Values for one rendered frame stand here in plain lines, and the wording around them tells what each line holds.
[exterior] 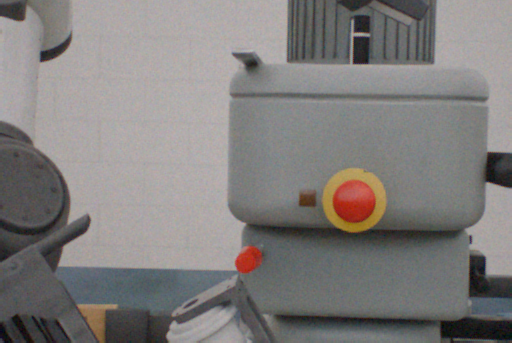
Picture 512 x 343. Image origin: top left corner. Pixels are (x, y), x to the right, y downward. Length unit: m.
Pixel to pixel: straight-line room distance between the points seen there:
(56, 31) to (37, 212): 0.28
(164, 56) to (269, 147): 4.52
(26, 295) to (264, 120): 0.38
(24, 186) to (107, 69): 4.70
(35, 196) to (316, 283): 0.36
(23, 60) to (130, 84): 4.53
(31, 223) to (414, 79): 0.39
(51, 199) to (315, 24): 0.62
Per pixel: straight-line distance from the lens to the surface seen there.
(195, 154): 5.60
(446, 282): 1.23
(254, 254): 1.10
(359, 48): 1.33
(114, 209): 5.67
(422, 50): 1.55
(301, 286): 1.22
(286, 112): 1.12
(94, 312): 5.23
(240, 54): 1.06
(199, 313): 0.98
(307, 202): 1.12
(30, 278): 0.84
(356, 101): 1.12
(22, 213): 0.98
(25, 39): 1.14
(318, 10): 1.52
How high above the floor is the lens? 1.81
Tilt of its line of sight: 3 degrees down
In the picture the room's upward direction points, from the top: 1 degrees clockwise
